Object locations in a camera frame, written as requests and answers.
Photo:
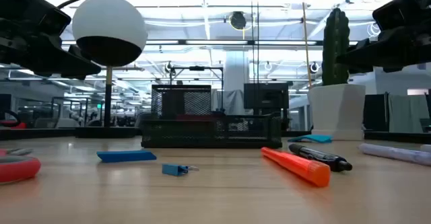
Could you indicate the black background rig frame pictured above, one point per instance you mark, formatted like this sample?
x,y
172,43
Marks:
x,y
197,68

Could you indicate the black monitor screen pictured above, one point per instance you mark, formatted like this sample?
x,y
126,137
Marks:
x,y
266,95

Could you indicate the black round ceiling device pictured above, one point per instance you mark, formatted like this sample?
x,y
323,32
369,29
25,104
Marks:
x,y
238,20

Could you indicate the blue eraser block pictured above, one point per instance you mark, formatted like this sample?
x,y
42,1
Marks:
x,y
126,156

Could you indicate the orange highlighter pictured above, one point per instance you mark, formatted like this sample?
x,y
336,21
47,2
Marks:
x,y
299,167

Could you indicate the green cactus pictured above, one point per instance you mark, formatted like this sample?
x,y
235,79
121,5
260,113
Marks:
x,y
335,49

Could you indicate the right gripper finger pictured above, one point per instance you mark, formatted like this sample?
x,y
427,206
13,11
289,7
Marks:
x,y
404,50
355,62

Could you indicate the blue binder clip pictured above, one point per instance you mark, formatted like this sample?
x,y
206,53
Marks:
x,y
173,169

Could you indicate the black mesh desk organizer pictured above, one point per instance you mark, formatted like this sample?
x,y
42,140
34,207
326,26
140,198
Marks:
x,y
208,133

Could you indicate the blue sticky note pad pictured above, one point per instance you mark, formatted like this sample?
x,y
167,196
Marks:
x,y
311,138

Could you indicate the black marker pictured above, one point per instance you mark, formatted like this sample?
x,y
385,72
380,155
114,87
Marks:
x,y
320,157

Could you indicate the black aluminium table frame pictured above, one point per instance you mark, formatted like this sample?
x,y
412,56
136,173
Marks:
x,y
40,134

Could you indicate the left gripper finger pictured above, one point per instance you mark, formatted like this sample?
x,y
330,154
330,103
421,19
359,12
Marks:
x,y
54,56
85,70

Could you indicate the white globe table lamp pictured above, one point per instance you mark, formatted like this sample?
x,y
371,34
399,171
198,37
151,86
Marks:
x,y
109,25

